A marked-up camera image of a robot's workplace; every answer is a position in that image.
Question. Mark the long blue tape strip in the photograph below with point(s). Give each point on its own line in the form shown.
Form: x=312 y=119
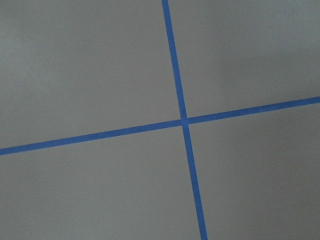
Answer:
x=184 y=121

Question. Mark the crossing blue tape strip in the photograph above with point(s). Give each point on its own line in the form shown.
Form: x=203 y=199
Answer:
x=159 y=126

